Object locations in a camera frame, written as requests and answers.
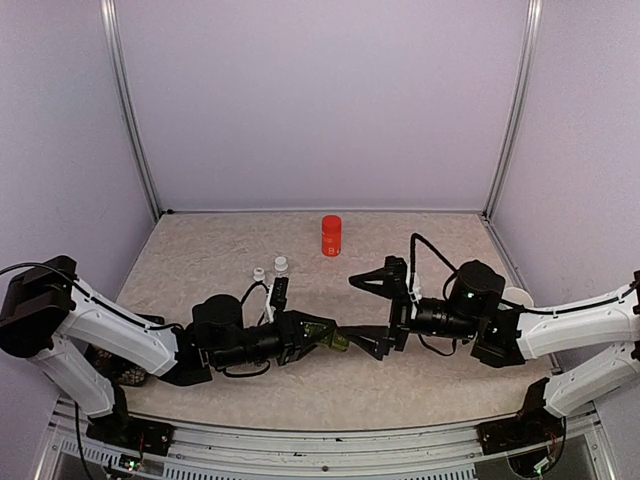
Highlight left aluminium frame post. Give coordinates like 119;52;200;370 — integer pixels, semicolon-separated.
100;0;163;222

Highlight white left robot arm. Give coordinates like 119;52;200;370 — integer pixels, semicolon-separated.
1;255;337;445

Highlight front aluminium rail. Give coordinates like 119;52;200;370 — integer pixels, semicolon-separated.
42;402;616;479

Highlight red cylindrical can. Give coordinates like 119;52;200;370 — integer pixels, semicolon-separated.
321;215;342;257

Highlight light blue mug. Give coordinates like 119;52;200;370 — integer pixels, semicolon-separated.
502;286;534;308

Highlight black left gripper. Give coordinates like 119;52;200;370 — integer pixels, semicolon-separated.
212;310;337;370

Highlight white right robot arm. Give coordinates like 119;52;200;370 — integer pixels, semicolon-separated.
339;256;639;444

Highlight small white pill bottle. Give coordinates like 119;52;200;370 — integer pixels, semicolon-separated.
274;256;289;277

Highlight aluminium frame post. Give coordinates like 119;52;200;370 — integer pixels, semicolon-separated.
483;0;543;223
100;0;163;222

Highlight black square tray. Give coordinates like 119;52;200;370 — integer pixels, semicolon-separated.
88;349;149;387

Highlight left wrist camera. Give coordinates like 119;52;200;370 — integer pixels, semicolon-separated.
265;276;289;323

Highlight green pill organizer box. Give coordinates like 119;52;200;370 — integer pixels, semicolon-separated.
305;324;350;353

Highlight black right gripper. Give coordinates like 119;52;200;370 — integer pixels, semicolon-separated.
337;266;481;362

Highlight right aluminium frame post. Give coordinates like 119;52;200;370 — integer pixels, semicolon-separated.
483;0;543;223

